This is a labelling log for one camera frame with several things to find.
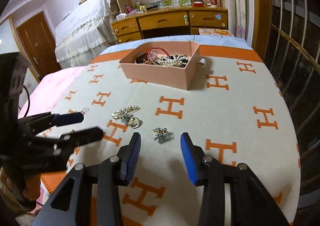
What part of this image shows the pearl strand in box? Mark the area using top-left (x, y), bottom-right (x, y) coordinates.
top-left (155, 55), bottom-right (189, 68)

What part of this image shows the orange white H-pattern blanket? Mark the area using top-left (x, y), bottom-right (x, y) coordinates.
top-left (42, 46), bottom-right (300, 225)

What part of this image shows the red cord bracelet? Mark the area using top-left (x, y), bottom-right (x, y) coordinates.
top-left (146, 46), bottom-right (171, 65)

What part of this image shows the white lace covered furniture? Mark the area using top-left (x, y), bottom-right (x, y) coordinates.
top-left (55, 0), bottom-right (117, 69)

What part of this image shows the gold blue butterfly earring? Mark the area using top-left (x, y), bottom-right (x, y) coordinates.
top-left (152, 127), bottom-right (174, 144)

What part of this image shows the gold pearl brooch pin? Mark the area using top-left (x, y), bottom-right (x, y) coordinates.
top-left (111, 105), bottom-right (140, 120)

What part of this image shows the metal window grille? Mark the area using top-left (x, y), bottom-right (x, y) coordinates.
top-left (265, 0), bottom-right (319, 195)

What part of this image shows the cream knit sweater forearm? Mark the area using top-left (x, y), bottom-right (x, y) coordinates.
top-left (0, 165), bottom-right (38, 226)

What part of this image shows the stack of magazines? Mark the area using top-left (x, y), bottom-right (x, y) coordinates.
top-left (199, 28), bottom-right (234, 37)

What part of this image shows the pink jewelry box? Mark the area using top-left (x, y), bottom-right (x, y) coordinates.
top-left (120, 41), bottom-right (200, 90)

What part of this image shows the pink floral bedsheet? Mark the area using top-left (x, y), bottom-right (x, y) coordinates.
top-left (18, 66), bottom-right (86, 118)

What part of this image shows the brown wooden door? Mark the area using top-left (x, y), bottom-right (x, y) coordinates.
top-left (17, 12), bottom-right (61, 78)

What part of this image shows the silver ring pink stone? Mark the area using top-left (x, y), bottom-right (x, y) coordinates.
top-left (80, 107), bottom-right (89, 115)

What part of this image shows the black cable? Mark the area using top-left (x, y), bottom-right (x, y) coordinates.
top-left (18, 84), bottom-right (31, 119)

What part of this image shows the person's left hand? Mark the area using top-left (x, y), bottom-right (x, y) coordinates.
top-left (1, 167), bottom-right (41, 201)

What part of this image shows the wooden desk with drawers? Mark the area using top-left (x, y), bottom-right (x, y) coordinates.
top-left (111, 6), bottom-right (228, 43)

